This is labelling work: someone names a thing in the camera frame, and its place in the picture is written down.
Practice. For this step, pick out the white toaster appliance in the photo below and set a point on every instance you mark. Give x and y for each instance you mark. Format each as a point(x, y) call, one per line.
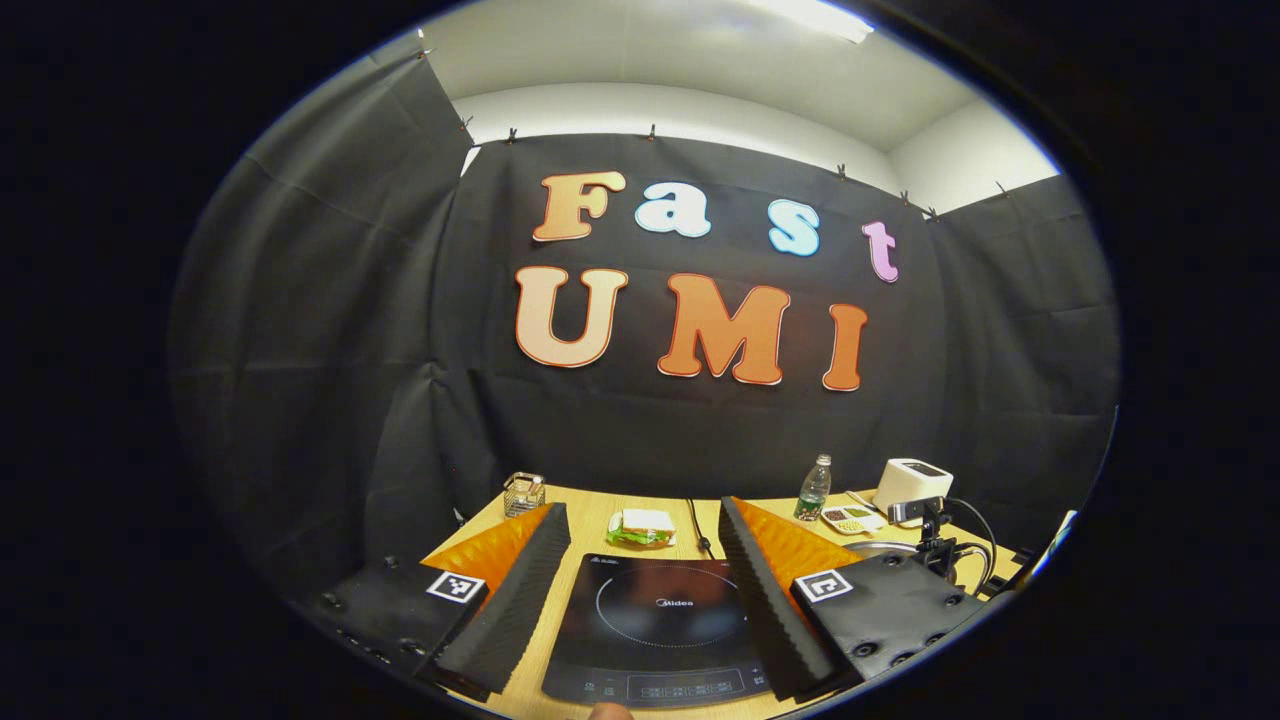
point(908, 482)

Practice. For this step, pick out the stainless steel pot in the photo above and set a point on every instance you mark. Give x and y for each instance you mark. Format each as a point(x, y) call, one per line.
point(885, 547)

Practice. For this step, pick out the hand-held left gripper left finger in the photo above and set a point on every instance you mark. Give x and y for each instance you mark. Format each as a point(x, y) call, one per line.
point(520, 590)

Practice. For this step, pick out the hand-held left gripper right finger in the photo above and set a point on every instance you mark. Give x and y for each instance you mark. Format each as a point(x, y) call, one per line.
point(765, 600)

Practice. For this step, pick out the clear plastic water bottle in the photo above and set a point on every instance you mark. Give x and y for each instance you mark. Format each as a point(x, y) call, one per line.
point(813, 495)

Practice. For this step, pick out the black induction cooktop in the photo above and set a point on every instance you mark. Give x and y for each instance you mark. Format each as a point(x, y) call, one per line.
point(655, 620)

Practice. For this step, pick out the white divided dish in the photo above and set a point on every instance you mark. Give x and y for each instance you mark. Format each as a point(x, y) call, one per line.
point(850, 518)

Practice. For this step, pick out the toy sandwich with lettuce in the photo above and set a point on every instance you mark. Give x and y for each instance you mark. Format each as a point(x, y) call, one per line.
point(643, 527)

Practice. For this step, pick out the black backdrop cloth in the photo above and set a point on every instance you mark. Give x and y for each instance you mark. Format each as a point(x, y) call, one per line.
point(330, 330)

